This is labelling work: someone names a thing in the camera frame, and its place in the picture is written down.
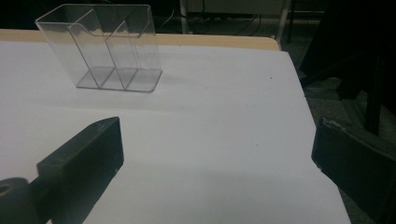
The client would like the clear acrylic compartment holder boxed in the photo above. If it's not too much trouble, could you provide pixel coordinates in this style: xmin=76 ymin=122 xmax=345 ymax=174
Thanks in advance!
xmin=35 ymin=3 xmax=163 ymax=93

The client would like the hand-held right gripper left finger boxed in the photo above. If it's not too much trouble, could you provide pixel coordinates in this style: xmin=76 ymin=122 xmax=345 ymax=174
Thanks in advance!
xmin=29 ymin=116 xmax=125 ymax=224

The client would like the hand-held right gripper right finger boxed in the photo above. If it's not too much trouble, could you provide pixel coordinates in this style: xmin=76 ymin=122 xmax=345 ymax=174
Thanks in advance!
xmin=311 ymin=117 xmax=396 ymax=224

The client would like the black metal stand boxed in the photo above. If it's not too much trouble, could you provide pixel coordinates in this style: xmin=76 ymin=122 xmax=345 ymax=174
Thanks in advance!
xmin=300 ymin=50 xmax=396 ymax=136

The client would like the white table cover sheet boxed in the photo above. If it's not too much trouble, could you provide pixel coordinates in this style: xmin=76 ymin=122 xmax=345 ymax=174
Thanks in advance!
xmin=0 ymin=40 xmax=353 ymax=224

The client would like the black cable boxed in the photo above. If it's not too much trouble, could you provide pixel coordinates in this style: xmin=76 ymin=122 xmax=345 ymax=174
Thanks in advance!
xmin=232 ymin=13 xmax=262 ymax=35

